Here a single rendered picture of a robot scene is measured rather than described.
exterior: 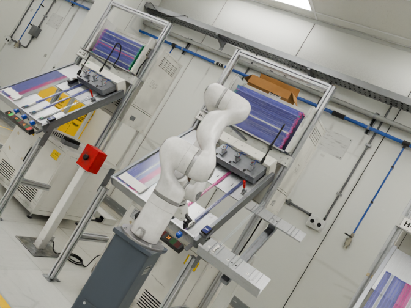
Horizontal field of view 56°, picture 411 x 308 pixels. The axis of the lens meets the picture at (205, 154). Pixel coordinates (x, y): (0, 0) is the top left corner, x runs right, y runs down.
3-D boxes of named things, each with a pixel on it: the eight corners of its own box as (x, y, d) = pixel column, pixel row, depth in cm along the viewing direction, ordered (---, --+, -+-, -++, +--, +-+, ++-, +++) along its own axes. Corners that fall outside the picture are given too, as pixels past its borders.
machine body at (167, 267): (156, 352, 224) (211, 259, 225) (85, 279, 259) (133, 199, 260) (205, 336, 280) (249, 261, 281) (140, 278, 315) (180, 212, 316)
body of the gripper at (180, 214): (165, 197, 185) (166, 213, 192) (180, 208, 180) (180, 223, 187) (176, 189, 190) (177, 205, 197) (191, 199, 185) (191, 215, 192)
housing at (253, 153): (266, 183, 243) (270, 165, 234) (208, 149, 267) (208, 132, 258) (274, 176, 247) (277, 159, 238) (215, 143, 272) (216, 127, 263)
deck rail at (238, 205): (196, 249, 201) (196, 241, 197) (193, 246, 202) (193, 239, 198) (273, 180, 243) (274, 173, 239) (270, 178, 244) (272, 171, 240)
